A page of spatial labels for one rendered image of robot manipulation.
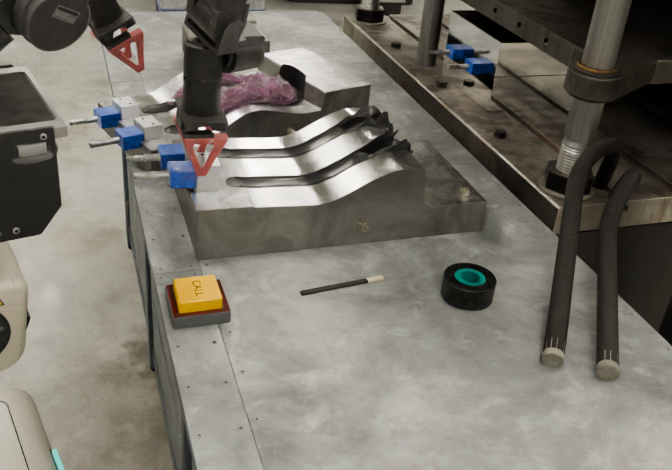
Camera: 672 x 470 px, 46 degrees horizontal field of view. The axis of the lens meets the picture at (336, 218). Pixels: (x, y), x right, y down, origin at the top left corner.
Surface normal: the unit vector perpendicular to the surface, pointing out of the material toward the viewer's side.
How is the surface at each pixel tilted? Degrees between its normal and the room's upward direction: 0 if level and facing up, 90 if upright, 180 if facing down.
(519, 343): 0
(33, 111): 0
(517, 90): 90
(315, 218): 90
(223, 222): 90
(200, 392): 0
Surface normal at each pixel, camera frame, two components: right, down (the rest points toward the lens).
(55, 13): 0.66, 0.66
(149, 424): 0.08, -0.86
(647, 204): 0.31, 0.50
